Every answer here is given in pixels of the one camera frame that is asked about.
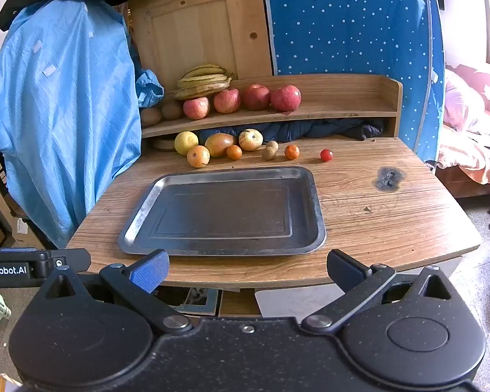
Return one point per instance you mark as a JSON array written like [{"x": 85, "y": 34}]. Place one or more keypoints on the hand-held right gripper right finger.
[{"x": 347, "y": 267}]

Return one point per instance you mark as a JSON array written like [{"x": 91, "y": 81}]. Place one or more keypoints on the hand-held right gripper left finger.
[{"x": 151, "y": 271}]

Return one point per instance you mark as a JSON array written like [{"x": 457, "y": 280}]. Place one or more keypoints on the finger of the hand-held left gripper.
[{"x": 75, "y": 258}]

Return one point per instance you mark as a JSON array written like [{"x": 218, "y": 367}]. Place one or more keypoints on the metal tray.
[{"x": 228, "y": 212}]

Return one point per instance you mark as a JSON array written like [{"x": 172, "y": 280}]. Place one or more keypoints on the cherry tomato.
[{"x": 326, "y": 155}]

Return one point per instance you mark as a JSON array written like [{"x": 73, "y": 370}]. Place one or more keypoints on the large orange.
[{"x": 198, "y": 157}]

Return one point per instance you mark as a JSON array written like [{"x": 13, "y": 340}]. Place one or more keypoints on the small tangerine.
[
  {"x": 234, "y": 152},
  {"x": 292, "y": 152}
]

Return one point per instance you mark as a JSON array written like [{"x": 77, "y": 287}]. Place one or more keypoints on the yellow apple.
[{"x": 186, "y": 142}]

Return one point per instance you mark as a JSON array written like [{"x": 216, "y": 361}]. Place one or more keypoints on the small tan kiwi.
[
  {"x": 268, "y": 154},
  {"x": 272, "y": 145}
]

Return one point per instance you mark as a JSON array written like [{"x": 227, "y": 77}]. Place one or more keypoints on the mango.
[{"x": 219, "y": 143}]

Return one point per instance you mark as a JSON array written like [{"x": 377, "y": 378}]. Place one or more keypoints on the striped pepino melon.
[{"x": 251, "y": 139}]

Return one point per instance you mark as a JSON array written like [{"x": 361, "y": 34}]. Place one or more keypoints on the framed picture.
[{"x": 196, "y": 298}]

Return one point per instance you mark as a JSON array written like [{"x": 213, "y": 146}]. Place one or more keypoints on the white board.
[{"x": 286, "y": 300}]

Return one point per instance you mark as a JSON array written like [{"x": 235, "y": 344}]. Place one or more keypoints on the banana under shelf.
[{"x": 163, "y": 145}]

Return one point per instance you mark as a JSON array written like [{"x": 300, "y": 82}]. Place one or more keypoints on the dark blue jacket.
[{"x": 310, "y": 128}]

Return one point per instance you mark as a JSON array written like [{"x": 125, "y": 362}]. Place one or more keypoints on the light blue garment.
[{"x": 65, "y": 110}]

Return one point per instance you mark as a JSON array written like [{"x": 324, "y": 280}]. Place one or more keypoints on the pale red apple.
[
  {"x": 196, "y": 108},
  {"x": 227, "y": 101}
]

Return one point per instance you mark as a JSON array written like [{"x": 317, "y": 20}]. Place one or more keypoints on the curved wooden shelf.
[{"x": 343, "y": 98}]

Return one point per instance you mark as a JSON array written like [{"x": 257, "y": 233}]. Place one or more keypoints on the dark red apple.
[
  {"x": 256, "y": 97},
  {"x": 286, "y": 98}
]

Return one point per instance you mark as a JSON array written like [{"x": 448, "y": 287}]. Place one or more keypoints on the pink bedding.
[{"x": 469, "y": 130}]

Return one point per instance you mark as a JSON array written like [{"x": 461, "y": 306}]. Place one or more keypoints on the brown-spotted banana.
[{"x": 200, "y": 90}]

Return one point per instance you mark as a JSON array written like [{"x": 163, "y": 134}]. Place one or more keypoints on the yellow banana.
[{"x": 206, "y": 80}]

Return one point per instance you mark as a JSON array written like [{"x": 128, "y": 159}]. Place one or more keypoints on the green-yellow banana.
[{"x": 206, "y": 69}]

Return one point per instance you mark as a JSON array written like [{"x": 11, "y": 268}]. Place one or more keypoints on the blue dotted tent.
[{"x": 351, "y": 24}]

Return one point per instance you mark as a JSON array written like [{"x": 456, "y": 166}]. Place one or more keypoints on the wooden panel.
[{"x": 196, "y": 32}]

